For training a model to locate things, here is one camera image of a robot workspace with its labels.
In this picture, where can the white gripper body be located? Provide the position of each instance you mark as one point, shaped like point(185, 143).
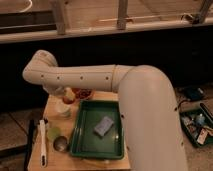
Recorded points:
point(54, 90)

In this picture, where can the red apple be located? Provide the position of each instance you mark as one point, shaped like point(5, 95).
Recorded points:
point(69, 96)

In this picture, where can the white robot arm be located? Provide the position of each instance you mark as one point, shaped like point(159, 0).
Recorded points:
point(146, 100)

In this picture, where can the white paper cup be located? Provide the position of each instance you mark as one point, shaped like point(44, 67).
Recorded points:
point(63, 109)

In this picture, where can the green plastic cup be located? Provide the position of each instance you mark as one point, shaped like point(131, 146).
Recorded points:
point(53, 133)

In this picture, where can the small metal cup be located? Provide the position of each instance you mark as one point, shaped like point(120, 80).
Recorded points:
point(60, 144)

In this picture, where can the orange bowl with food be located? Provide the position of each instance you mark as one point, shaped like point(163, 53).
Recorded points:
point(82, 94)

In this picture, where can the white dish brush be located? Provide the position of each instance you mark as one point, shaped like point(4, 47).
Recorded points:
point(43, 143)

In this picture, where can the green plastic tray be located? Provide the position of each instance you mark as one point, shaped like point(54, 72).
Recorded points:
point(86, 142)

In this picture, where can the blue sponge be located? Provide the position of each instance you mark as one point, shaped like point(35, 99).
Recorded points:
point(103, 126)

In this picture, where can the yellow banana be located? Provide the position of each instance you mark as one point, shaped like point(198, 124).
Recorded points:
point(100, 163)

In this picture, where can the black power adapter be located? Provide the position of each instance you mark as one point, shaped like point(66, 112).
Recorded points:
point(194, 93)

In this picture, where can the green toolbox with items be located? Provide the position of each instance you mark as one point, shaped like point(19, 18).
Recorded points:
point(192, 122)

